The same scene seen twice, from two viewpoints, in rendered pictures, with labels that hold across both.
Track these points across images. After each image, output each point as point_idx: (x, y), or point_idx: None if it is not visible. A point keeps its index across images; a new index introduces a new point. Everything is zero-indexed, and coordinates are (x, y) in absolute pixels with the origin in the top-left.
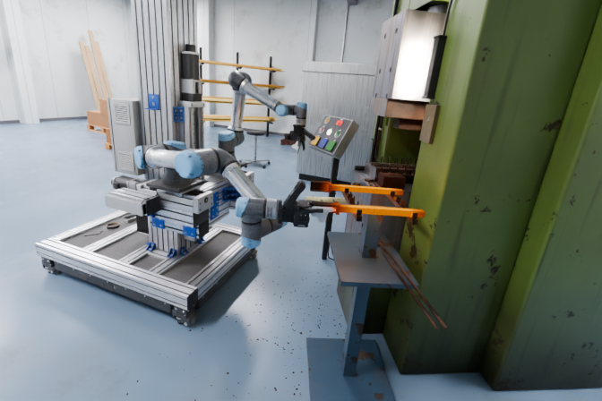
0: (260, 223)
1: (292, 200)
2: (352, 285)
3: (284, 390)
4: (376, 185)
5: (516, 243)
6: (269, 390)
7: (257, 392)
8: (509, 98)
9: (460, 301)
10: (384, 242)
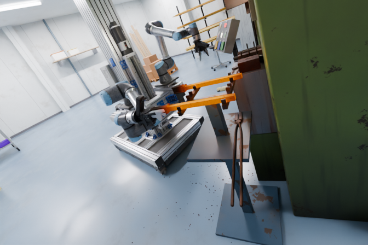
0: (131, 127)
1: (137, 110)
2: (195, 161)
3: (203, 216)
4: (237, 71)
5: None
6: (195, 215)
7: (188, 215)
8: None
9: (336, 162)
10: (245, 118)
